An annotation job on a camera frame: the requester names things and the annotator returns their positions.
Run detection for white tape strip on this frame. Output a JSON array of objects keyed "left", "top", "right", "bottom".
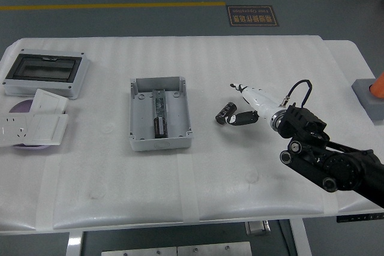
[
  {"left": 35, "top": 159, "right": 61, "bottom": 230},
  {"left": 322, "top": 189, "right": 340, "bottom": 216},
  {"left": 176, "top": 155, "right": 201, "bottom": 224}
]

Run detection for metal mounting rail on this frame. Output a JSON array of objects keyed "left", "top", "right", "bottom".
[{"left": 152, "top": 89, "right": 167, "bottom": 119}]

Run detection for grey metal plate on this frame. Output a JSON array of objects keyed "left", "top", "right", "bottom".
[
  {"left": 176, "top": 241, "right": 253, "bottom": 256},
  {"left": 101, "top": 246, "right": 178, "bottom": 256}
]

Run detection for purple round plate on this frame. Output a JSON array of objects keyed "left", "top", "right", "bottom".
[{"left": 8, "top": 99, "right": 52, "bottom": 150}]

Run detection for black floor sign orange text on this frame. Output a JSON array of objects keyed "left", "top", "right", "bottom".
[{"left": 226, "top": 5, "right": 280, "bottom": 28}]

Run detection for grey metal bracket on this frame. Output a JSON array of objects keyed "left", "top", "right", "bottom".
[{"left": 245, "top": 220, "right": 271, "bottom": 236}]

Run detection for white table leg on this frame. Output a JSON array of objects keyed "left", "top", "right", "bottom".
[
  {"left": 67, "top": 230, "right": 84, "bottom": 256},
  {"left": 289, "top": 218, "right": 312, "bottom": 256}
]

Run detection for grey enclosure with dark window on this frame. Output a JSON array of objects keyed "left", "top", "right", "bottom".
[{"left": 2, "top": 48, "right": 91, "bottom": 100}]

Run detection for black table control panel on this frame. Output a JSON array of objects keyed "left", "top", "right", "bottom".
[{"left": 336, "top": 212, "right": 384, "bottom": 224}]

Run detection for open grey junction box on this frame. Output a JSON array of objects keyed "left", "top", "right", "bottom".
[{"left": 128, "top": 76, "right": 194, "bottom": 152}]

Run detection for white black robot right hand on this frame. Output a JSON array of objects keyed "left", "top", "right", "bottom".
[{"left": 224, "top": 83, "right": 283, "bottom": 127}]

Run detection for white wall switch plate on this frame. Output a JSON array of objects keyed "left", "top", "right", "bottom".
[
  {"left": 29, "top": 88, "right": 69, "bottom": 115},
  {"left": 23, "top": 113, "right": 69, "bottom": 146}
]

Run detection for grey block base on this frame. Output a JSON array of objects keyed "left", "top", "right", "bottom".
[{"left": 351, "top": 78, "right": 384, "bottom": 124}]

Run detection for white foam mat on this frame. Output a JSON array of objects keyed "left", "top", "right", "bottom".
[{"left": 0, "top": 35, "right": 384, "bottom": 233}]

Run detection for white wall socket plate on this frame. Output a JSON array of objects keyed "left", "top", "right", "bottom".
[{"left": 0, "top": 113, "right": 36, "bottom": 148}]

